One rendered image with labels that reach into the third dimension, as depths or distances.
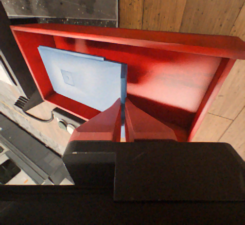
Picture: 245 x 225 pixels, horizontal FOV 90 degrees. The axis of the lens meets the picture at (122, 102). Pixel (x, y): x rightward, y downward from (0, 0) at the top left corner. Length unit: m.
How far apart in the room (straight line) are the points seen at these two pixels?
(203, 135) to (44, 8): 0.30
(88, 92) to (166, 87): 0.10
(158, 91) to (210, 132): 0.09
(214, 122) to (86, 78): 0.17
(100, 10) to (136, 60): 0.07
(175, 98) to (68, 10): 0.19
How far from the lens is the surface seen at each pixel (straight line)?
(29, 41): 0.24
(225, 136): 0.21
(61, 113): 0.34
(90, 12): 0.20
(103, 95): 0.15
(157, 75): 0.16
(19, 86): 0.28
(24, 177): 5.41
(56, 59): 0.19
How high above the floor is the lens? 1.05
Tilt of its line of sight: 45 degrees down
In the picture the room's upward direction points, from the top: 136 degrees counter-clockwise
